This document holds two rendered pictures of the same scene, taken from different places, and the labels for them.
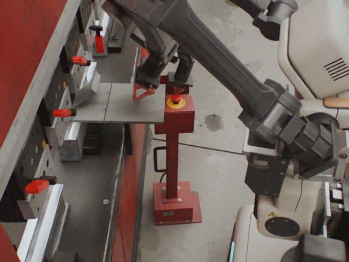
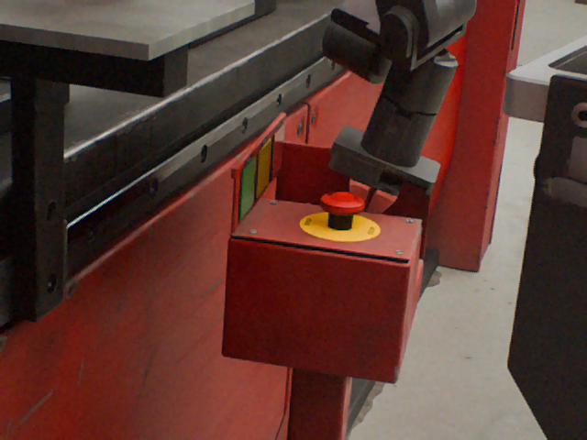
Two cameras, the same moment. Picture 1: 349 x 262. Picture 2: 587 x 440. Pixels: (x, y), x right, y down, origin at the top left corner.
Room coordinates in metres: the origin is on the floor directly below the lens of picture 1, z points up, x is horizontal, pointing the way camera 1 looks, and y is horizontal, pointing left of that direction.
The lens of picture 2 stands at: (0.28, -0.21, 1.13)
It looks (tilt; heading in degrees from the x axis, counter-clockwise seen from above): 20 degrees down; 16
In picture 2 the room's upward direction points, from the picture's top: 4 degrees clockwise
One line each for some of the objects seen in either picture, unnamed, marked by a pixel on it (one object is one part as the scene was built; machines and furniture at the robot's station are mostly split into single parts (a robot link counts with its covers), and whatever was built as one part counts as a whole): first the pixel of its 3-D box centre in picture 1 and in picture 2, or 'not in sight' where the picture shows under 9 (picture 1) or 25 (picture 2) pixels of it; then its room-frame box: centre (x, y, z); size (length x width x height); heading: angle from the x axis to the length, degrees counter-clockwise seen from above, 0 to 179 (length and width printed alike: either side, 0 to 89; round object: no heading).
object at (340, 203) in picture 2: (176, 100); (340, 214); (1.20, 0.01, 0.79); 0.04 x 0.04 x 0.04
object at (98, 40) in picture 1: (97, 39); not in sight; (1.10, 0.26, 1.12); 0.04 x 0.02 x 0.10; 90
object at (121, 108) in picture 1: (121, 102); (21, 2); (0.94, 0.17, 1.00); 0.26 x 0.18 x 0.01; 90
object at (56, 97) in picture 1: (42, 103); not in sight; (0.72, 0.32, 1.18); 0.15 x 0.09 x 0.17; 0
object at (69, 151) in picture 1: (80, 107); not in sight; (1.00, 0.32, 0.92); 0.39 x 0.06 x 0.10; 0
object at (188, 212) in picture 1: (177, 201); not in sight; (1.25, -0.01, 0.06); 0.25 x 0.20 x 0.12; 96
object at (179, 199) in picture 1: (171, 194); not in sight; (1.25, 0.02, 0.13); 0.10 x 0.10 x 0.01; 6
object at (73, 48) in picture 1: (61, 55); not in sight; (0.92, 0.32, 1.18); 0.15 x 0.09 x 0.17; 0
